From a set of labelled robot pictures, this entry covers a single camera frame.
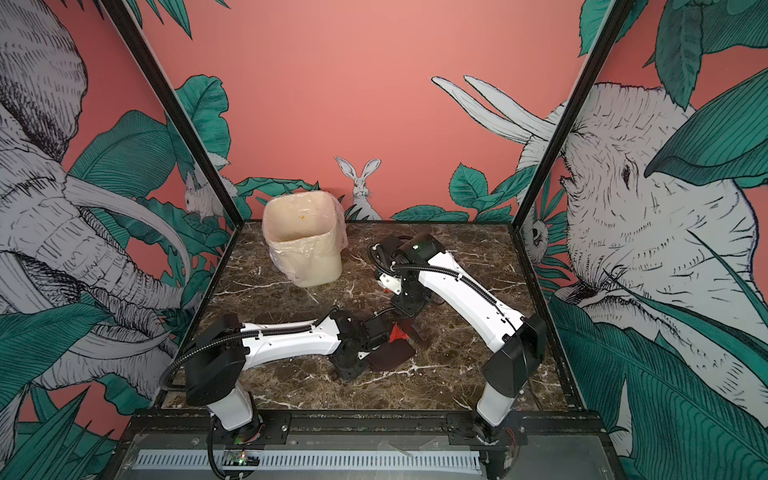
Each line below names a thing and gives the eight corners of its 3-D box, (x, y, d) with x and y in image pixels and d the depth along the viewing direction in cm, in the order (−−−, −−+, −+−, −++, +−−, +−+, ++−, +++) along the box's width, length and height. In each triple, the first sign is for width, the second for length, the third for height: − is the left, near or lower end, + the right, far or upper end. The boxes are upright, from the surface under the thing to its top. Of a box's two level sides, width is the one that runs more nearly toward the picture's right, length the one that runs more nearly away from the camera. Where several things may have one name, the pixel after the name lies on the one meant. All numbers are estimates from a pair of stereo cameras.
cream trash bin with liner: (277, 297, 101) (248, 247, 80) (292, 244, 116) (271, 191, 95) (342, 297, 101) (329, 247, 80) (349, 244, 116) (340, 191, 96)
